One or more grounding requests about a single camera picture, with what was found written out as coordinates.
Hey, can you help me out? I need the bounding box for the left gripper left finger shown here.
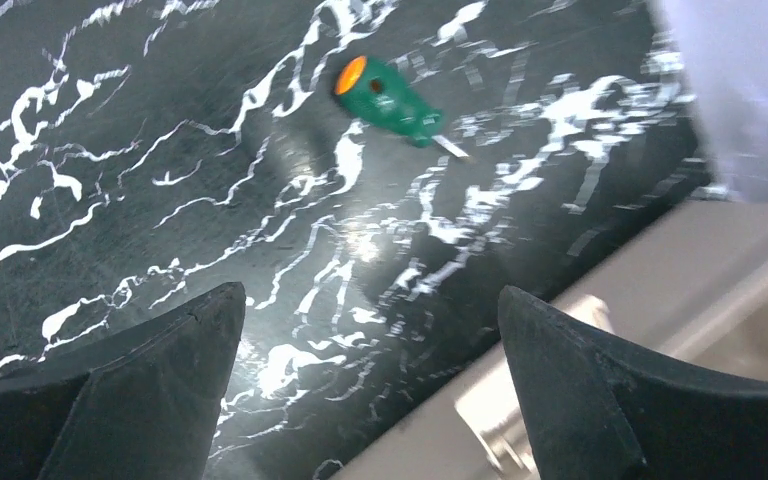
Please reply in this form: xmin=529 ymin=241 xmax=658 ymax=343
xmin=0 ymin=282 xmax=246 ymax=479

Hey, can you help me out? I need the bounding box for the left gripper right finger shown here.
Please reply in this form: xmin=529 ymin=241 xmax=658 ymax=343
xmin=498 ymin=286 xmax=768 ymax=479

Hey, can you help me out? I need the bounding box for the black marbled mat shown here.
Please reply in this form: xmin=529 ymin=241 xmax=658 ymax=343
xmin=0 ymin=1 xmax=710 ymax=479

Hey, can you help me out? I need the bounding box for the green handled screwdriver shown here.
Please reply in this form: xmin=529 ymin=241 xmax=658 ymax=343
xmin=334 ymin=55 xmax=471 ymax=161

